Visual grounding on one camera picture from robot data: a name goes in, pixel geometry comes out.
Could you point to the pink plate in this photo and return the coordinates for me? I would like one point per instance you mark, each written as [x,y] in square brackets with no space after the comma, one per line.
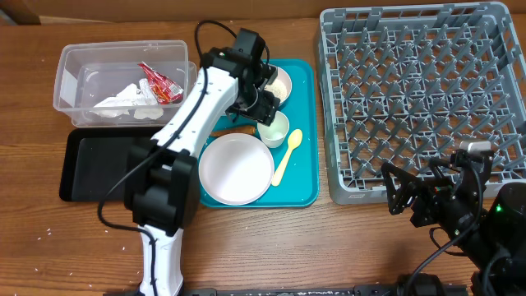
[236,169]

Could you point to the white tissue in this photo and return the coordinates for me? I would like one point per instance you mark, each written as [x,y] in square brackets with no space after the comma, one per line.
[141,97]

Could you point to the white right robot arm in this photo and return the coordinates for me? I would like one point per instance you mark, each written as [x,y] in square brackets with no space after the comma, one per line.
[494,242]

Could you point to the orange carrot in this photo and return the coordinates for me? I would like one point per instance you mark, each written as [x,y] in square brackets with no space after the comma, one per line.
[246,129]

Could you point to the yellow plastic spoon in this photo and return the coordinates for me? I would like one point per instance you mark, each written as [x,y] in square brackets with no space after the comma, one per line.
[294,141]

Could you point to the grey dish rack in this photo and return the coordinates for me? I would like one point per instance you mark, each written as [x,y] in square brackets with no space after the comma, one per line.
[405,84]

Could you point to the black tray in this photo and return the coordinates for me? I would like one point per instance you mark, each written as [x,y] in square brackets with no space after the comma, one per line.
[96,158]

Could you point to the white rice pile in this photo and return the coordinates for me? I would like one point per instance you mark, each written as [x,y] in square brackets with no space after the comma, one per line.
[278,89]

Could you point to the red snack wrapper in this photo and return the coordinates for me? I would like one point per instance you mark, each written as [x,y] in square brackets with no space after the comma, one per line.
[165,90]

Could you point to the pink bowl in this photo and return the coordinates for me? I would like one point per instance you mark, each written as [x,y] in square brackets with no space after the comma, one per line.
[285,78]

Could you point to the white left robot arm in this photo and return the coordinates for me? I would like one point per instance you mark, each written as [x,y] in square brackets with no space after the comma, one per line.
[162,188]

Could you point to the clear plastic bin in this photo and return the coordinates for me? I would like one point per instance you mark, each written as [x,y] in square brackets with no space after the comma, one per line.
[89,73]

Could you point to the white cup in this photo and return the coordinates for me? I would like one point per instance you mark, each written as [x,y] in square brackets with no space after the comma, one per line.
[273,135]

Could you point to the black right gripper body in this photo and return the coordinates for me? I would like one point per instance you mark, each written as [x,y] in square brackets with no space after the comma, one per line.
[457,210]

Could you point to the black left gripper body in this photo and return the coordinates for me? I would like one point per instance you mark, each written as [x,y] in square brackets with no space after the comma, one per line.
[257,105]

